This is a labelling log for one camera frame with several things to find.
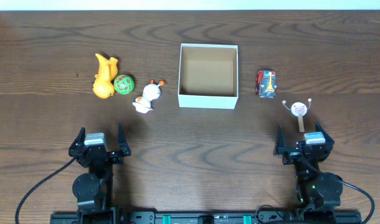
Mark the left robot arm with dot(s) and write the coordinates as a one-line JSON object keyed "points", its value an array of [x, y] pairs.
{"points": [[93, 189]]}

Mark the red grey toy car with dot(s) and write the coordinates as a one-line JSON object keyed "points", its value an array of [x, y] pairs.
{"points": [[266, 84]]}

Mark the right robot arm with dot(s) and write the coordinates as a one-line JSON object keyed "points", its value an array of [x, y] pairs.
{"points": [[317, 190]]}

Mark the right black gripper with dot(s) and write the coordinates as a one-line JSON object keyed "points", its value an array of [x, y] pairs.
{"points": [[292, 155]]}

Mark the green number ball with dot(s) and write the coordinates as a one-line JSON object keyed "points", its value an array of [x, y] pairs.
{"points": [[124, 84]]}

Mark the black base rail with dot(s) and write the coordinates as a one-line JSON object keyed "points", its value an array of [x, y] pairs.
{"points": [[265, 215]]}

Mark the white cardboard box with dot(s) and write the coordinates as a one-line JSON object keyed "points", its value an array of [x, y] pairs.
{"points": [[208, 76]]}

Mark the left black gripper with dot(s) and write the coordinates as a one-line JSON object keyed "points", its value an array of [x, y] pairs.
{"points": [[96, 152]]}

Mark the wooden pig rattle drum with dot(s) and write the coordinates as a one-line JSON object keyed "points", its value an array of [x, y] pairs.
{"points": [[299, 109]]}

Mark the orange rubber dinosaur toy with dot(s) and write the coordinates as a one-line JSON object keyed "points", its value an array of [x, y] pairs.
{"points": [[107, 71]]}

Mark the white pink chicken toy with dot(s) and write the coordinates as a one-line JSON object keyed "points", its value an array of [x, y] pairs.
{"points": [[150, 92]]}

